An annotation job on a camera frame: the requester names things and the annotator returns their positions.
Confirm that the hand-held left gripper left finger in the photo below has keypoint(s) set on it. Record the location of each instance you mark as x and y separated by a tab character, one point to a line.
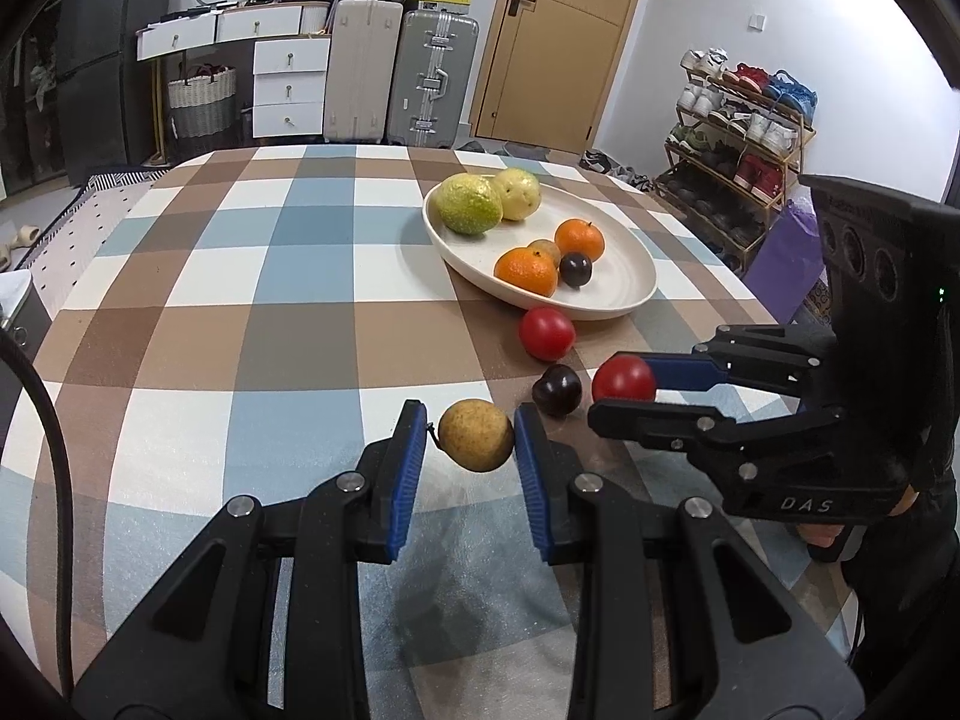
401	495

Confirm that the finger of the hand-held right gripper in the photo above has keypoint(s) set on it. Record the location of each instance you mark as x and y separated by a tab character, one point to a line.
690	373
660	424

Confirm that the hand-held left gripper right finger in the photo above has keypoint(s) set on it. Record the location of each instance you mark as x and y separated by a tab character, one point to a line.
536	495

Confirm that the red tomato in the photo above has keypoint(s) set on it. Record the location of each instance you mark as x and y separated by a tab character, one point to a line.
622	380
547	334

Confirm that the brown round fruit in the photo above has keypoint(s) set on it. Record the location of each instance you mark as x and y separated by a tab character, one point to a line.
541	247
476	435

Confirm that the dark plum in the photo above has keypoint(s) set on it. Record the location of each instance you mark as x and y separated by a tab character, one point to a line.
557	390
576	270

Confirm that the cream round plate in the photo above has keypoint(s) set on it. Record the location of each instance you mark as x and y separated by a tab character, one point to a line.
622	281

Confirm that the orange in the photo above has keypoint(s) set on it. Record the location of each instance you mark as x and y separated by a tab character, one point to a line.
579	240
526	273

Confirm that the yellowish guava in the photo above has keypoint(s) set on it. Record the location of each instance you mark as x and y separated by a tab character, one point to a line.
517	193

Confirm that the greenish guava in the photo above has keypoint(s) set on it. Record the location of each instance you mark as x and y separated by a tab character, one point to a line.
466	204

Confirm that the person's right forearm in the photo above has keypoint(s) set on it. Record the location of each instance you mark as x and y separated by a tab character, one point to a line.
900	600

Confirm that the person's right hand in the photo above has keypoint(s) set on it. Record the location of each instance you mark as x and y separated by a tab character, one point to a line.
820	534

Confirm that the purple bag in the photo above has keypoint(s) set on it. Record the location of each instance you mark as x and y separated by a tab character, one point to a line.
780	262

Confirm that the pile of loose shoes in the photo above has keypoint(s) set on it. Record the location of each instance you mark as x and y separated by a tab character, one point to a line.
615	169

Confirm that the metal shoe rack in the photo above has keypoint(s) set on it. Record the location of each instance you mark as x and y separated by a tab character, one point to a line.
802	142

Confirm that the group of stored shoes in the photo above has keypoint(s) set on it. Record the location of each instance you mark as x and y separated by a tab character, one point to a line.
739	127

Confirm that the checked tablecloth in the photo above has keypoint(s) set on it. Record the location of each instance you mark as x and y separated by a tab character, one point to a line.
225	315

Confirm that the grey door mat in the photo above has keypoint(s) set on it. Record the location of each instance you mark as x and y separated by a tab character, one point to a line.
525	152

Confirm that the grey slippers pair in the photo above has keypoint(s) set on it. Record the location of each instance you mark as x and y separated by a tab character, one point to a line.
476	146

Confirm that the tan wooden door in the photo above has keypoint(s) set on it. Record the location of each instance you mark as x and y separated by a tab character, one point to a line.
555	60

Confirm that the silver suitcase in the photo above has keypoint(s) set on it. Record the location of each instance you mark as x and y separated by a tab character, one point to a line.
431	82

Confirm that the white grey appliance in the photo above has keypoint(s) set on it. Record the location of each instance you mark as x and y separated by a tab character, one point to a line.
22	345

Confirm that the beige suitcase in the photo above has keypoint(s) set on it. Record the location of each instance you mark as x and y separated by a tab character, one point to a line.
361	75

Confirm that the white drawer dresser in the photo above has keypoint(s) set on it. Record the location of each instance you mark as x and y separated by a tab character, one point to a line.
289	82

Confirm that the wicker basket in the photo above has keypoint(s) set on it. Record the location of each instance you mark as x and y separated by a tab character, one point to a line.
201	101

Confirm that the beige slipper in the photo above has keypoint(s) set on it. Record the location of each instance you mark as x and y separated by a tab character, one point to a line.
22	234
6	255

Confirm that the black fridge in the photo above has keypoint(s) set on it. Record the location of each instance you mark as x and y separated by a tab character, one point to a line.
105	52

